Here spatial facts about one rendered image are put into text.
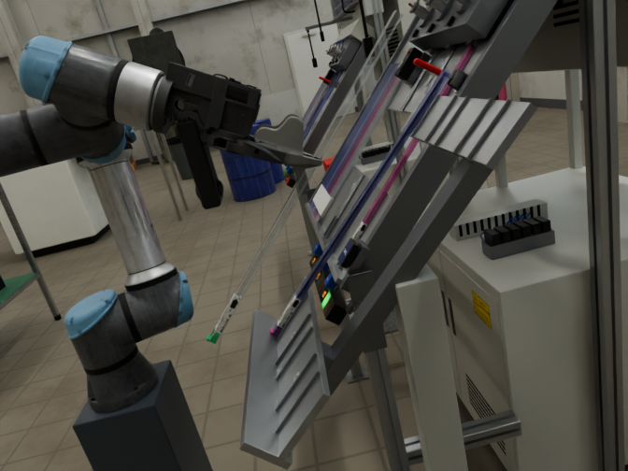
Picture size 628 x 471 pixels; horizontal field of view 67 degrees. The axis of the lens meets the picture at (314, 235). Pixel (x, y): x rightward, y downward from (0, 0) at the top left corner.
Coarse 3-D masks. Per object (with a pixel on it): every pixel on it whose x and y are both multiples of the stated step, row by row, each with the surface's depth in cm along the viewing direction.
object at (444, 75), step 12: (444, 72) 70; (432, 96) 71; (420, 108) 71; (420, 120) 72; (408, 132) 72; (396, 144) 73; (384, 168) 74; (372, 180) 74; (372, 192) 75; (360, 204) 75; (348, 216) 76; (348, 228) 76; (336, 240) 77; (324, 252) 77; (324, 264) 78; (312, 276) 78; (300, 288) 80; (276, 324) 82; (276, 336) 81
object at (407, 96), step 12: (408, 48) 140; (480, 48) 90; (396, 60) 146; (432, 60) 113; (444, 60) 106; (456, 60) 99; (468, 60) 92; (468, 72) 90; (420, 84) 113; (432, 84) 105; (444, 84) 98; (396, 96) 127; (408, 96) 117; (420, 96) 109; (396, 108) 121; (408, 108) 112
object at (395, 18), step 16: (400, 16) 57; (384, 32) 57; (384, 48) 58; (368, 64) 58; (352, 96) 59; (336, 112) 61; (336, 128) 60; (320, 144) 61; (304, 176) 62; (288, 208) 63; (272, 240) 64; (256, 256) 65; (256, 272) 66; (240, 288) 66
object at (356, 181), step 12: (348, 180) 131; (360, 180) 121; (348, 192) 126; (360, 192) 116; (336, 204) 131; (348, 204) 121; (372, 204) 104; (384, 204) 97; (324, 216) 136; (336, 216) 124; (360, 216) 108; (324, 228) 130; (336, 228) 120; (372, 228) 97; (348, 240) 107; (336, 252) 111
